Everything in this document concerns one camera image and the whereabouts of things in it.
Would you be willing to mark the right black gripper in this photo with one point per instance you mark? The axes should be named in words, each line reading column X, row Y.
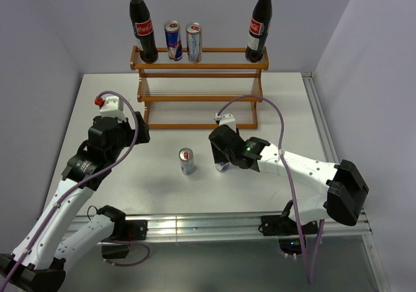
column 218, row 155

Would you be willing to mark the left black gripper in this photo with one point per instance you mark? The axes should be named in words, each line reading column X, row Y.
column 143, row 135

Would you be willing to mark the silver energy can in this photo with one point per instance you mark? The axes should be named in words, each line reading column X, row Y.
column 186, row 157
column 194, row 42

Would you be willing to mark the cola glass bottle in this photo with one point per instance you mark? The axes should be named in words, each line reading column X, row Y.
column 143, row 30
column 258, row 31

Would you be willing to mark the blue energy can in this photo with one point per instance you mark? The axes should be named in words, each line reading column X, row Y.
column 173, row 40

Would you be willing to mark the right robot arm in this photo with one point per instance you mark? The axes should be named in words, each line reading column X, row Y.
column 340, row 190

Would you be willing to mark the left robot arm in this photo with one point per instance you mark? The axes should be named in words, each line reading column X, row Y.
column 40, row 262

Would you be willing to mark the wooden three-tier shelf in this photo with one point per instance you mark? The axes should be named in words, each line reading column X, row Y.
column 185, row 95

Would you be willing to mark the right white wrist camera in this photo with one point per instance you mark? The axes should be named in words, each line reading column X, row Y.
column 226, row 119

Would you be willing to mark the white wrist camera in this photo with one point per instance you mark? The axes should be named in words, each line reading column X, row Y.
column 111, row 107
column 226, row 119

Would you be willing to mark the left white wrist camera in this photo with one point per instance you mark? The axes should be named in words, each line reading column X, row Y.
column 111, row 107

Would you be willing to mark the aluminium front rail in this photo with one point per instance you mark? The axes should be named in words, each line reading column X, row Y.
column 216, row 227

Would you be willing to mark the aluminium side rail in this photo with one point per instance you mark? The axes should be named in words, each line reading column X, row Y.
column 320, row 120

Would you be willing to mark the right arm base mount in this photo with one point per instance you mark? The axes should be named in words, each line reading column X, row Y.
column 286, row 231

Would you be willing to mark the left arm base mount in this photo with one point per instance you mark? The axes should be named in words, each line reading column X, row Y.
column 133, row 230

